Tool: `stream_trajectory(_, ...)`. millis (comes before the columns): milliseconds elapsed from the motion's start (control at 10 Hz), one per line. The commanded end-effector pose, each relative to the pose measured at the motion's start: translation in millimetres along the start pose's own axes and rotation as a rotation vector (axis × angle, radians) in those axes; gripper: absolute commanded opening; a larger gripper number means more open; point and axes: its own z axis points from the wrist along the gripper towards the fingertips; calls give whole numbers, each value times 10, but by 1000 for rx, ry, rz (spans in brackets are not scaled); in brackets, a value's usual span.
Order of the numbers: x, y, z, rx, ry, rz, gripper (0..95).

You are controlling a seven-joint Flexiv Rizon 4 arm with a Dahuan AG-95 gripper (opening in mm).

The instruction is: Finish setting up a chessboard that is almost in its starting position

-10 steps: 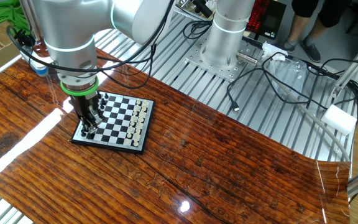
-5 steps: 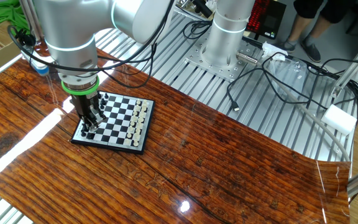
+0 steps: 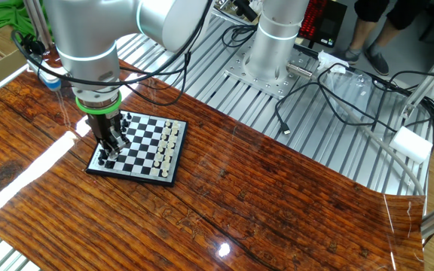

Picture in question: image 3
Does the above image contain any clear plastic bag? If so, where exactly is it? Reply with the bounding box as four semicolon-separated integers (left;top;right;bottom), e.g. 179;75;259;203
316;63;397;127

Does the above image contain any magnetic chessboard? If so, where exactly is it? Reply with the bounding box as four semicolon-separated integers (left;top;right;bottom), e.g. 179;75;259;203
86;108;188;187

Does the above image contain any metal cylinder connector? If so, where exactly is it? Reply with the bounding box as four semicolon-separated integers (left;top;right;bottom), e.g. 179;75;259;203
286;62;313;79

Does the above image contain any wood grain table mat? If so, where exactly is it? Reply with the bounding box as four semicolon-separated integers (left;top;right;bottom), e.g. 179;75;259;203
0;35;427;271

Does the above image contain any white foam block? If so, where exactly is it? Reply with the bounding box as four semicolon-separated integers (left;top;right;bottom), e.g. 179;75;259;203
389;126;434;165

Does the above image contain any black USB cable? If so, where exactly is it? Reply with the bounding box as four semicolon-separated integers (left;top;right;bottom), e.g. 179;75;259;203
274;62;399;136

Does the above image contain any person leg with dark shoe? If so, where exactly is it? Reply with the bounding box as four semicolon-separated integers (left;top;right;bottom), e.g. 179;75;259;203
363;0;429;77
329;0;391;65

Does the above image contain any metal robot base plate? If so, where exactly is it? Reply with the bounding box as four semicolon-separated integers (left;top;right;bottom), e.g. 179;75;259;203
222;35;322;101

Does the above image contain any black red LED display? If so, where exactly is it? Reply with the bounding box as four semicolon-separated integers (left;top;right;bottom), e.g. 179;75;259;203
298;0;348;49

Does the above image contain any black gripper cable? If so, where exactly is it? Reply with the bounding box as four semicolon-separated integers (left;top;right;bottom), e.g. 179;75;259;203
118;23;259;108

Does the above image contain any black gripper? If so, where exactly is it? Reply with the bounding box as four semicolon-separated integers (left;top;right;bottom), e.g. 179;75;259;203
87;109;131;160

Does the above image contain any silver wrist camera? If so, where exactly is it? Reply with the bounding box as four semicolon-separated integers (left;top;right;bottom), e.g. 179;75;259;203
26;52;63;93

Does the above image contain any grey hose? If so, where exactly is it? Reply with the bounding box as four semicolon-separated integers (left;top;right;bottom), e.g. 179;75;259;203
309;69;426;196

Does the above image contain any white crumpled paper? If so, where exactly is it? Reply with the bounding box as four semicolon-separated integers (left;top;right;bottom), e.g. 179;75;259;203
316;50;350;75

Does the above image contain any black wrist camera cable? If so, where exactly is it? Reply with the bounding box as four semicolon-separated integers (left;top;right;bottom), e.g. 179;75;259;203
11;0;215;88

